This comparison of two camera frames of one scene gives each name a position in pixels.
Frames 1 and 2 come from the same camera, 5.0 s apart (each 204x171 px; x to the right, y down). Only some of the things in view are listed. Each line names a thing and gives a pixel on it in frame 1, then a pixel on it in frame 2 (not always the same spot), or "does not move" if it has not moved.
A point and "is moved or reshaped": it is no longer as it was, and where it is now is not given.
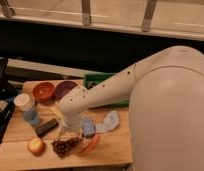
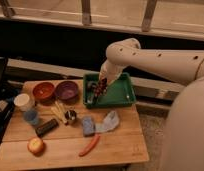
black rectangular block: [46, 127] does not move
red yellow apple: [36, 146] does not move
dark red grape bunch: [63, 147] is moved or reshaped
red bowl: [43, 91] does not move
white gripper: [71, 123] to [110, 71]
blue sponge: [88, 126] does not move
